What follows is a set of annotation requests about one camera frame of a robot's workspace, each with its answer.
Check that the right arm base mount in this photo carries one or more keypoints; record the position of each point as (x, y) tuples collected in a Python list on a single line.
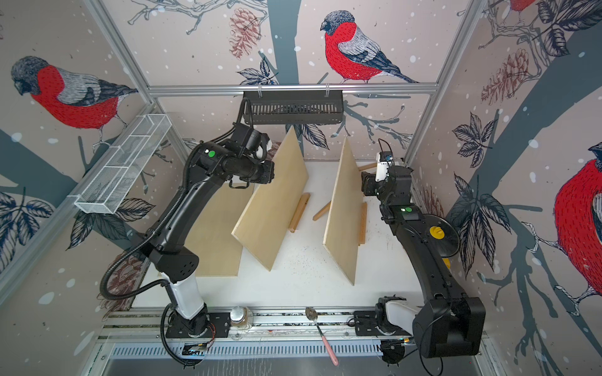
[(365, 324)]

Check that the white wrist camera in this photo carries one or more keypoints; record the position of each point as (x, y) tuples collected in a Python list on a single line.
[(263, 148), (385, 161)]

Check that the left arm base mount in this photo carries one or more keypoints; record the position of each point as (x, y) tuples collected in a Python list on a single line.
[(213, 324)]

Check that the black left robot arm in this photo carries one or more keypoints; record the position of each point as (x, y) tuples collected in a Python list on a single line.
[(242, 153)]

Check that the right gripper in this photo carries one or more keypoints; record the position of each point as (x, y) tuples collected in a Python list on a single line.
[(369, 183)]

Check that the plywood board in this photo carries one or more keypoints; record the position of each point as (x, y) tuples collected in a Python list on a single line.
[(342, 233), (211, 236), (265, 220)]

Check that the black disc yellow knob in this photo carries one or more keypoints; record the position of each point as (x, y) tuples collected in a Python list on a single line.
[(441, 236)]

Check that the spoon with pink handle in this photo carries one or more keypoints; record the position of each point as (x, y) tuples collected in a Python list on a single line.
[(312, 315)]

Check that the small circuit board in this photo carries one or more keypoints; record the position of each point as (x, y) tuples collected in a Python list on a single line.
[(197, 349)]

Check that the black hanging basket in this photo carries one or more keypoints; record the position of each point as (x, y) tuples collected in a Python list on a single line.
[(294, 107)]

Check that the white wire mesh basket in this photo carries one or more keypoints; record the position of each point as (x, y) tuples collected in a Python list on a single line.
[(109, 187)]

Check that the wooden easel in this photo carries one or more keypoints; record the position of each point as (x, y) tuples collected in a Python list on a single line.
[(368, 166), (300, 210), (363, 224)]

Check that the small glass jar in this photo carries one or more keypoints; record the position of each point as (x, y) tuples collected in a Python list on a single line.
[(240, 318)]

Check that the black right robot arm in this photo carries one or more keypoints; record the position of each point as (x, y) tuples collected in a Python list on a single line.
[(450, 322)]

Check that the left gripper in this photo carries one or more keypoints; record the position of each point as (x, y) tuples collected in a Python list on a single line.
[(268, 174)]

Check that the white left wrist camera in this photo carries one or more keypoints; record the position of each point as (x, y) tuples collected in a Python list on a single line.
[(263, 148)]

